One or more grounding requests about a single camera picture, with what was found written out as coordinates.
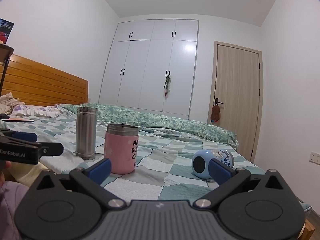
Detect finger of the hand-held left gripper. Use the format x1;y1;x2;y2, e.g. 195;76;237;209
7;131;38;143
37;142;64;157

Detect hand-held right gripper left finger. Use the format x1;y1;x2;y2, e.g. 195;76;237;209
32;158;126;209

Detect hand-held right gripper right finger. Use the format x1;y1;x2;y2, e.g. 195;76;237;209
193;158;288;209

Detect blue printed cup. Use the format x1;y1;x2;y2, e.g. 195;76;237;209
191;149;234;180

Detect pink cup with steel rim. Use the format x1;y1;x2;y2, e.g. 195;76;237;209
104;123;140;175

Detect tall stainless steel cup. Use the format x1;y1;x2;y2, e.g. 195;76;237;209
75;106;98;160

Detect person's left hand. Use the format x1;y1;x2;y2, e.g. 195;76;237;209
0;161;12;189

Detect dark flat object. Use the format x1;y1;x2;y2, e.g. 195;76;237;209
0;113;34;123

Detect cream blanket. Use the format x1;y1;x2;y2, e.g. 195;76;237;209
9;154;62;188

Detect purple floral pillow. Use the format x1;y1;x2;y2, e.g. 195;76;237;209
9;103;63;118

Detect beige crumpled cloth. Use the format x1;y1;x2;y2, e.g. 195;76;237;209
0;92;26;116

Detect wooden headboard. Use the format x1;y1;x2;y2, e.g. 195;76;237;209
0;54;89;107

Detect purple clothing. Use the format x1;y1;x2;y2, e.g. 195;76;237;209
0;181;28;240

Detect brown hanging pouch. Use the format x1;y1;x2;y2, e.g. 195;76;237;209
210;105;221;126

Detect checkered bed sheet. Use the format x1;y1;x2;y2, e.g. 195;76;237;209
0;114;313;212

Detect light wooden door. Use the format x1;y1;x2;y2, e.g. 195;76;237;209
207;40;263;165

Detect green floral quilt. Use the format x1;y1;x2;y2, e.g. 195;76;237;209
57;102;238;151

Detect black metal stand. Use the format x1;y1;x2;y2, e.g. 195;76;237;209
0;43;15;97

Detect green hanging ornament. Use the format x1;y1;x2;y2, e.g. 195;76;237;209
163;71;173;98

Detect dark screen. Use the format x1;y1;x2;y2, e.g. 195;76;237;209
0;18;15;45

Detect white wardrobe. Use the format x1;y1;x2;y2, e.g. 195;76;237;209
98;19;200;120

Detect wall socket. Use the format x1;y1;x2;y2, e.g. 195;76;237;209
309;151;320;166

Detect wooden bed frame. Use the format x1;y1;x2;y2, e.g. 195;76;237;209
297;197;316;240

